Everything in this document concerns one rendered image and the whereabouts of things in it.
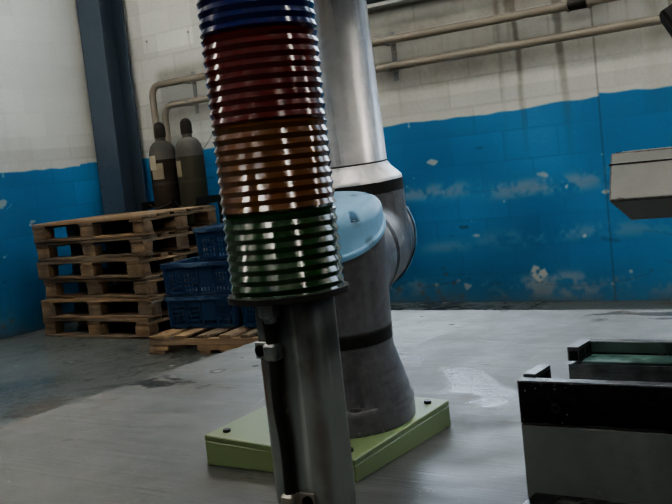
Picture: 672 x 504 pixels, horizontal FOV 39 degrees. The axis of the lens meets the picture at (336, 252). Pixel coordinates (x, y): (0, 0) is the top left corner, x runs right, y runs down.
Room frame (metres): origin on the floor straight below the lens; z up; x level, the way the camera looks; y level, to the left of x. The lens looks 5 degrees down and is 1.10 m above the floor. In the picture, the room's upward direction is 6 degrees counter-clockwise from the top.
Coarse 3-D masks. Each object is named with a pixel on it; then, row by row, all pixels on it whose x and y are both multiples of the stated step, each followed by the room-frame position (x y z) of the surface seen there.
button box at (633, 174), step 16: (624, 160) 0.92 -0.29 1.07; (640, 160) 0.91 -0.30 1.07; (656, 160) 0.91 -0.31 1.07; (624, 176) 0.92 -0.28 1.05; (640, 176) 0.91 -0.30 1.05; (656, 176) 0.90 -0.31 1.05; (624, 192) 0.91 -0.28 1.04; (640, 192) 0.90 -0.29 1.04; (656, 192) 0.90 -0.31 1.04; (624, 208) 0.94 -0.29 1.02; (640, 208) 0.93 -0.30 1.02; (656, 208) 0.92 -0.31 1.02
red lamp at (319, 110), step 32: (224, 32) 0.47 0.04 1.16; (256, 32) 0.47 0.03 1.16; (288, 32) 0.47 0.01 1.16; (224, 64) 0.47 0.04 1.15; (256, 64) 0.47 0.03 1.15; (288, 64) 0.47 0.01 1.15; (320, 64) 0.50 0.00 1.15; (224, 96) 0.47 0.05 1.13; (256, 96) 0.47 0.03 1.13; (288, 96) 0.47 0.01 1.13; (320, 96) 0.49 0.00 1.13
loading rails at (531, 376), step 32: (576, 352) 0.75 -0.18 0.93; (608, 352) 0.77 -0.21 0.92; (640, 352) 0.75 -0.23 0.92; (544, 384) 0.66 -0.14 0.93; (576, 384) 0.65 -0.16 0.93; (608, 384) 0.64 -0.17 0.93; (640, 384) 0.62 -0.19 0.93; (544, 416) 0.66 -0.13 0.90; (576, 416) 0.65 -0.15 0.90; (608, 416) 0.64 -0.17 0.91; (640, 416) 0.62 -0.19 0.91; (544, 448) 0.66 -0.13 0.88; (576, 448) 0.65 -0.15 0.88; (608, 448) 0.64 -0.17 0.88; (640, 448) 0.63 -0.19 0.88; (544, 480) 0.67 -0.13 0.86; (576, 480) 0.65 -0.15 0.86; (608, 480) 0.64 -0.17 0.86; (640, 480) 0.63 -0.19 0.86
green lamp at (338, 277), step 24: (240, 216) 0.47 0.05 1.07; (264, 216) 0.47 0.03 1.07; (288, 216) 0.47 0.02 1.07; (312, 216) 0.47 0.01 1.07; (336, 216) 0.49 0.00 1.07; (240, 240) 0.47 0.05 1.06; (264, 240) 0.47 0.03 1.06; (288, 240) 0.47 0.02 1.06; (312, 240) 0.47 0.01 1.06; (336, 240) 0.49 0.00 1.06; (240, 264) 0.48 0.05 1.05; (264, 264) 0.47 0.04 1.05; (288, 264) 0.47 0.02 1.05; (312, 264) 0.47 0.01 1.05; (336, 264) 0.48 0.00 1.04; (240, 288) 0.48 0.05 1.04; (264, 288) 0.47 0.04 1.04; (288, 288) 0.47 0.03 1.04; (312, 288) 0.47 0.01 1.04
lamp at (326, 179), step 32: (224, 128) 0.48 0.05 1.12; (256, 128) 0.47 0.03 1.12; (288, 128) 0.47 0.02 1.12; (320, 128) 0.48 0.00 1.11; (224, 160) 0.48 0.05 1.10; (256, 160) 0.47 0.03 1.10; (288, 160) 0.47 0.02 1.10; (320, 160) 0.48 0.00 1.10; (224, 192) 0.48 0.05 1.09; (256, 192) 0.47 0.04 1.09; (288, 192) 0.47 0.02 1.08; (320, 192) 0.48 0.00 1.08
